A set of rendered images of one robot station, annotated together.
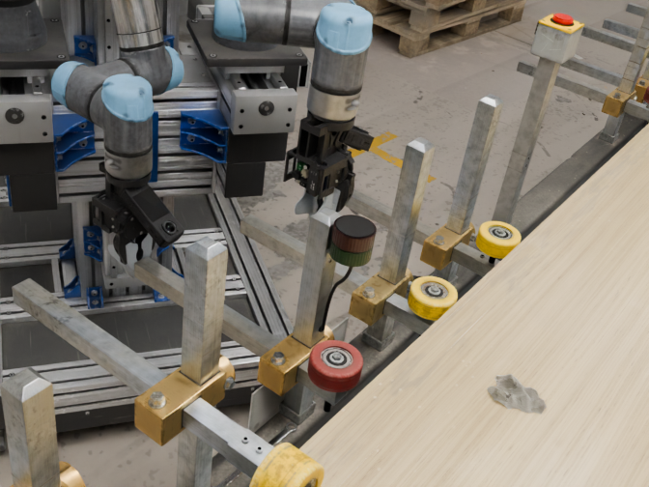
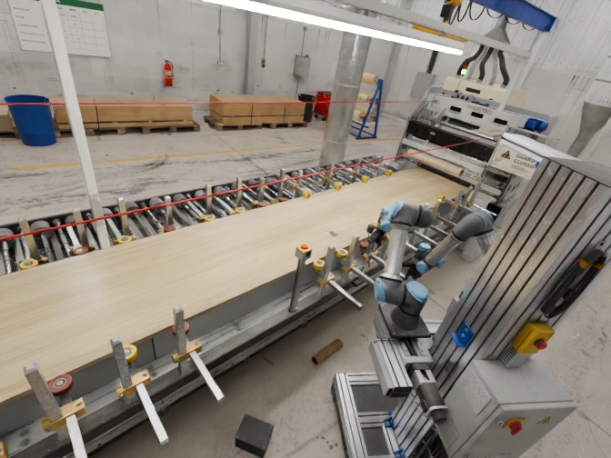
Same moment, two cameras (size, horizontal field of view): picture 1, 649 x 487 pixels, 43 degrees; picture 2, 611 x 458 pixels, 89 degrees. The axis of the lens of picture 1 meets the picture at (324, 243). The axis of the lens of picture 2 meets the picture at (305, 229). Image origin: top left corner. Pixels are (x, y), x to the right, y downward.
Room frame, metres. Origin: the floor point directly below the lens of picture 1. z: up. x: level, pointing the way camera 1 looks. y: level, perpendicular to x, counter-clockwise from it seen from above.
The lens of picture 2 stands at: (3.06, -0.13, 2.26)
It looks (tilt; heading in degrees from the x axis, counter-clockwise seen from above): 32 degrees down; 191
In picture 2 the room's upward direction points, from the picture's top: 11 degrees clockwise
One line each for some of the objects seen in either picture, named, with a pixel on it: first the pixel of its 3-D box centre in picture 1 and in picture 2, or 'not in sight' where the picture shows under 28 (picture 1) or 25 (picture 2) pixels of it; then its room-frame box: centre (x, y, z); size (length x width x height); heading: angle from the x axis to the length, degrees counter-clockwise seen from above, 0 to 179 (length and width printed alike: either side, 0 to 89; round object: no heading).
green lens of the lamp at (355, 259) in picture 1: (351, 247); not in sight; (0.95, -0.04, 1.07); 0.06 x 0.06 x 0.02
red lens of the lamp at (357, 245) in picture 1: (353, 233); not in sight; (0.95, -0.04, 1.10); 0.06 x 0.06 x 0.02
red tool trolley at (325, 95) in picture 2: not in sight; (326, 105); (-7.22, -2.17, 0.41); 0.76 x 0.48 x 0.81; 151
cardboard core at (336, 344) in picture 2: not in sight; (327, 351); (1.33, -0.09, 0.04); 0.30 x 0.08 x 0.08; 148
